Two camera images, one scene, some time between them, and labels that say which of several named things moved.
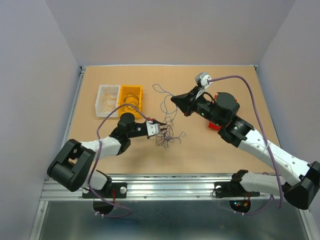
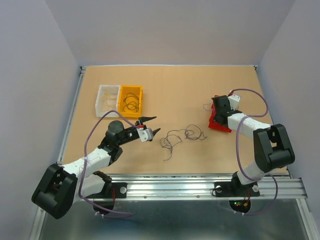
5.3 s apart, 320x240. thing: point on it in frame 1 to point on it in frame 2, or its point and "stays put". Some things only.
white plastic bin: (107, 98) stays put
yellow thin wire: (106, 98) stays put
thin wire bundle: (170, 132) to (192, 132)
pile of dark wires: (132, 102) stays put
